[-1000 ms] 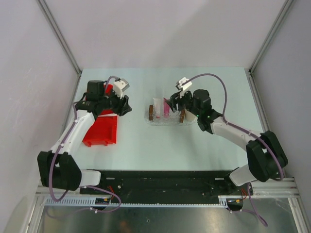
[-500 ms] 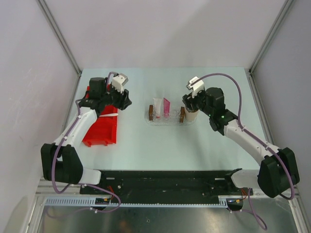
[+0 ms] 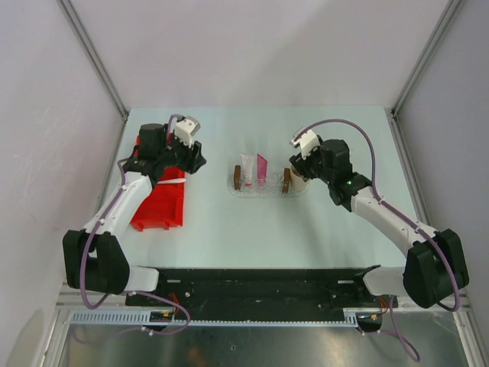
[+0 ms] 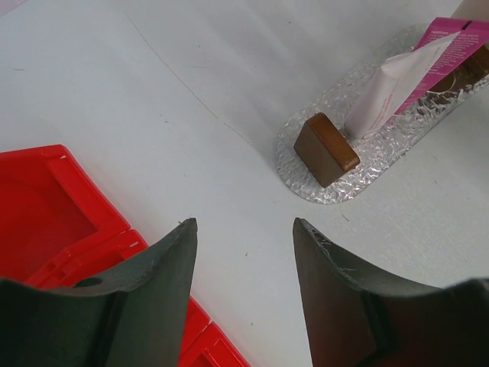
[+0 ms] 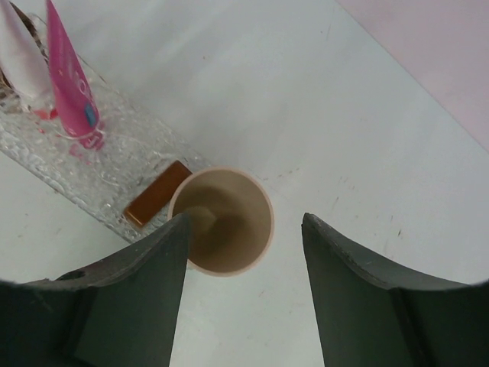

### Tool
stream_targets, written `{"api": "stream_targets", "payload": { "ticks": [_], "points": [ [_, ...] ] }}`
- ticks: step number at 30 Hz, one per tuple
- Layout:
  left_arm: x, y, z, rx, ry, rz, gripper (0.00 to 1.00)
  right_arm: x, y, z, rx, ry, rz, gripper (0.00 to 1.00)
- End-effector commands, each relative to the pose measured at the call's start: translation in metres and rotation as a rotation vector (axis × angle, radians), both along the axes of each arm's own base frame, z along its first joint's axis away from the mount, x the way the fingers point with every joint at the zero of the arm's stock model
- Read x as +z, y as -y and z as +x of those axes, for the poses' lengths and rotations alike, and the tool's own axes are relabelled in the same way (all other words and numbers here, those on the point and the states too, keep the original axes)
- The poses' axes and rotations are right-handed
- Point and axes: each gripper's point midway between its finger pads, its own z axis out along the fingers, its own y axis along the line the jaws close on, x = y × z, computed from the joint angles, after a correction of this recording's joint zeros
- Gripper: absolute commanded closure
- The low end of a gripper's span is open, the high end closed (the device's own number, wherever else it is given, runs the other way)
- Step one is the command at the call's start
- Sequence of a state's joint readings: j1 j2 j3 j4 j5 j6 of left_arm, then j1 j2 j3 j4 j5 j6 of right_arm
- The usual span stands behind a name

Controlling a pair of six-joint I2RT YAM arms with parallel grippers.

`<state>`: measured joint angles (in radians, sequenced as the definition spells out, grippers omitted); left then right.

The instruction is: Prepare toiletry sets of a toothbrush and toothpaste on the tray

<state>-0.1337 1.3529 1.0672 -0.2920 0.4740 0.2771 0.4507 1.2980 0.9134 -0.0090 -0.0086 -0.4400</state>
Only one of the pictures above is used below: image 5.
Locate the white toothpaste tube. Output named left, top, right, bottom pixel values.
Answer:
left=1, top=1, right=51, bottom=102

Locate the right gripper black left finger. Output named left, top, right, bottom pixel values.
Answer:
left=1, top=214, right=190, bottom=366

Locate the right brown wooden tray handle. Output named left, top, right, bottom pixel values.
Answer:
left=123, top=161, right=192, bottom=228

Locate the clear textured glass tray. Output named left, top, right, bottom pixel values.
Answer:
left=0, top=11, right=207, bottom=245

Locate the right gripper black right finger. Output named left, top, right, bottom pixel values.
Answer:
left=302, top=213, right=488, bottom=366

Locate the brown wooden tray handle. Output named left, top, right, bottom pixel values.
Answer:
left=123, top=161, right=192, bottom=228
left=1, top=2, right=41, bottom=89

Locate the beige plastic cup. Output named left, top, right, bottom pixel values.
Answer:
left=167, top=167, right=275, bottom=277

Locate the pink toothpaste tube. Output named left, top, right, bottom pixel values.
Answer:
left=45, top=1, right=104, bottom=150

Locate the left brown wooden tray handle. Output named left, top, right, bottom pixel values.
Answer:
left=1, top=2, right=41, bottom=89

